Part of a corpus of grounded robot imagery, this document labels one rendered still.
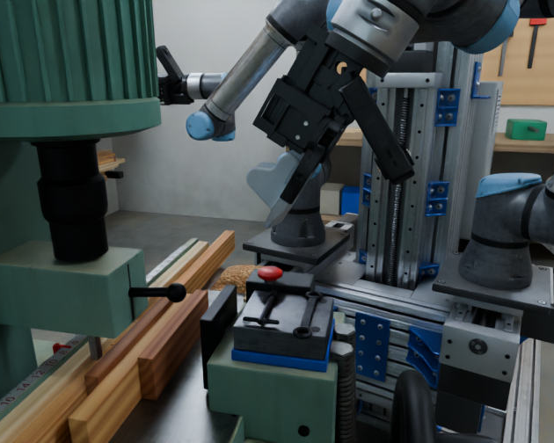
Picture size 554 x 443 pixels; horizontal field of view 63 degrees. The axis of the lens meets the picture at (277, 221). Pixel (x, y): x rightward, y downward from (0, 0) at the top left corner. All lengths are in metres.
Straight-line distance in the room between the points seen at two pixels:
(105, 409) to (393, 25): 0.45
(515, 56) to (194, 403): 3.49
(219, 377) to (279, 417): 0.07
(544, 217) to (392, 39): 0.62
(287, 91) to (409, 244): 0.79
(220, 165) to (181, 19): 1.23
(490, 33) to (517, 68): 3.22
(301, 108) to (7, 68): 0.24
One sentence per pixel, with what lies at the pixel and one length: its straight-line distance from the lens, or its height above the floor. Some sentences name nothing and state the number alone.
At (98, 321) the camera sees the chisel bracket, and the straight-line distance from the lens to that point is 0.48.
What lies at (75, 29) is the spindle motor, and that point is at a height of 1.28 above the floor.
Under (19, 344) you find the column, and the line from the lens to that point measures 0.74.
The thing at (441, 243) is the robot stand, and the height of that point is 0.83.
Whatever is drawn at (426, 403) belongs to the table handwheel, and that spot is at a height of 0.95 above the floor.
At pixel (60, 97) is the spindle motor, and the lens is 0.39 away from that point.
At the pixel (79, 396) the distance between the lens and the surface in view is 0.52.
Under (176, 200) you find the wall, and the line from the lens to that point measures 4.34.
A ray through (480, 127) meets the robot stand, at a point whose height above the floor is 1.10.
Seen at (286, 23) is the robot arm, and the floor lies 1.36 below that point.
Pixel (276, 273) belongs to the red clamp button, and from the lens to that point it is 0.53.
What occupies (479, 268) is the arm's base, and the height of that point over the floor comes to 0.85.
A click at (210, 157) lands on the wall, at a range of 4.10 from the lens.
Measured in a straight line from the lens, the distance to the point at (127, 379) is 0.52.
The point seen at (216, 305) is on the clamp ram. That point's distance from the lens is 0.53.
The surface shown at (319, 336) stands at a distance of 0.46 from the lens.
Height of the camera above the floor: 1.24
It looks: 18 degrees down
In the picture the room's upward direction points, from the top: straight up
